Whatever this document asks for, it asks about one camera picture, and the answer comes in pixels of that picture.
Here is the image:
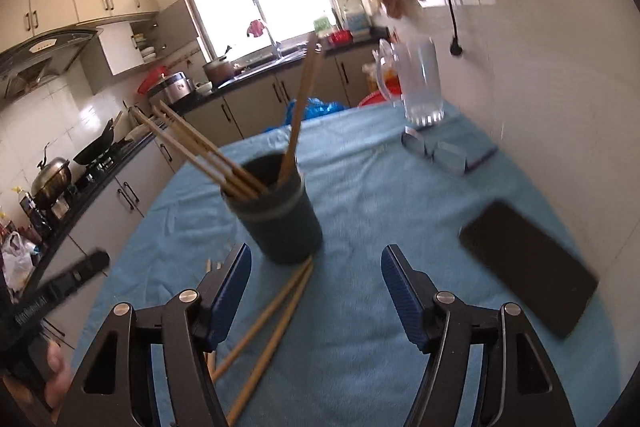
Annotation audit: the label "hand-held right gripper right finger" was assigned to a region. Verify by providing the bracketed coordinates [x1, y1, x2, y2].
[380, 244, 576, 427]

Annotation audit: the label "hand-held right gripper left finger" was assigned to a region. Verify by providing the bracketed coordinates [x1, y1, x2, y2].
[50, 242, 253, 427]

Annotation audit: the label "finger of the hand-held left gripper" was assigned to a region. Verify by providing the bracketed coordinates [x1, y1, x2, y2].
[37, 249, 111, 304]

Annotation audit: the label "dark grey utensil holder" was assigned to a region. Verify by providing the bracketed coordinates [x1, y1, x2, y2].
[220, 153, 323, 265]

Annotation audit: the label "long bamboo chopstick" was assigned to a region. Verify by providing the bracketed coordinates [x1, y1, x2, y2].
[285, 43, 325, 182]
[159, 100, 269, 190]
[276, 32, 318, 185]
[150, 105, 258, 196]
[129, 107, 246, 198]

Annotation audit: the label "person's left hand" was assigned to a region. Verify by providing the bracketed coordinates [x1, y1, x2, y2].
[42, 339, 75, 413]

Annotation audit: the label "dark sauce bottles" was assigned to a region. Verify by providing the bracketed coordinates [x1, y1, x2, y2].
[0, 187, 46, 253]

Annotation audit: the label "blue towel table cloth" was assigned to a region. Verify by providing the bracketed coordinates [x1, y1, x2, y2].
[72, 99, 623, 427]

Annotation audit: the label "black kitchen counter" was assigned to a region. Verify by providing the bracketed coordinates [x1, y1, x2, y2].
[0, 34, 391, 303]

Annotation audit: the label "black wok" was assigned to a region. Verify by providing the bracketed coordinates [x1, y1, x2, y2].
[74, 119, 117, 165]

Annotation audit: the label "black smartphone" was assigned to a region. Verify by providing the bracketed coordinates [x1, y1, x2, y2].
[459, 199, 600, 340]

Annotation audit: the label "purple eyeglasses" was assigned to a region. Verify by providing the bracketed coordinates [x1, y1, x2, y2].
[401, 129, 498, 178]

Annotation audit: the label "red plastic basin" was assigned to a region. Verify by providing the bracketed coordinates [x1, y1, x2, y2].
[357, 89, 401, 108]

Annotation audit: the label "blue plastic bag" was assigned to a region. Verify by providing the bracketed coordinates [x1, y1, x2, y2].
[285, 97, 348, 128]

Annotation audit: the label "red round lid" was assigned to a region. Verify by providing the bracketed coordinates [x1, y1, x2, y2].
[137, 63, 171, 95]

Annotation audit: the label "silver rice cooker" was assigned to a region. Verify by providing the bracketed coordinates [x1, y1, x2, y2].
[147, 71, 195, 105]

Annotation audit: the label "clear glass mug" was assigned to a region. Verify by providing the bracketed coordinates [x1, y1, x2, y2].
[375, 38, 446, 128]

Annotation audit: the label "brown cooking pot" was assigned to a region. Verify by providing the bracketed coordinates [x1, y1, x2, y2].
[202, 59, 236, 86]

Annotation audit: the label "grey range hood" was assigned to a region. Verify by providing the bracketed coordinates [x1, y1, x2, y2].
[0, 27, 103, 100]

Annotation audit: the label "sink faucet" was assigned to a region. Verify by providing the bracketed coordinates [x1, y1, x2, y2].
[265, 26, 283, 60]

